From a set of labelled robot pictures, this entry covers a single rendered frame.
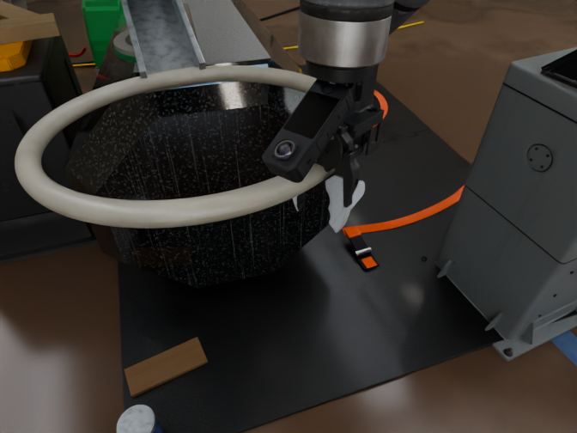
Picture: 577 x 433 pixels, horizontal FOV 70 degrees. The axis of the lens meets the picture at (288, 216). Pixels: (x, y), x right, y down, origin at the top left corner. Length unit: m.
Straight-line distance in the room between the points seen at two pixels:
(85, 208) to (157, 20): 0.64
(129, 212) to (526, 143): 1.11
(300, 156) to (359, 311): 1.21
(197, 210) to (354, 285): 1.26
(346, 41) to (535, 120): 0.94
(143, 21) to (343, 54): 0.70
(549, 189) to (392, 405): 0.78
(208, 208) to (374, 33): 0.23
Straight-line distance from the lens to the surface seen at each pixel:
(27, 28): 1.77
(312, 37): 0.42
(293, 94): 1.20
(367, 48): 0.42
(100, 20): 3.10
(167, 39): 0.99
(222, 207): 0.44
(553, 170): 1.30
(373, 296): 1.62
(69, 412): 1.55
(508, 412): 1.56
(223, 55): 1.20
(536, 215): 1.37
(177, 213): 0.44
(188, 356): 1.48
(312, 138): 0.42
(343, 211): 0.50
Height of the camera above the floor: 1.30
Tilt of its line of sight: 43 degrees down
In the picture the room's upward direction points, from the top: straight up
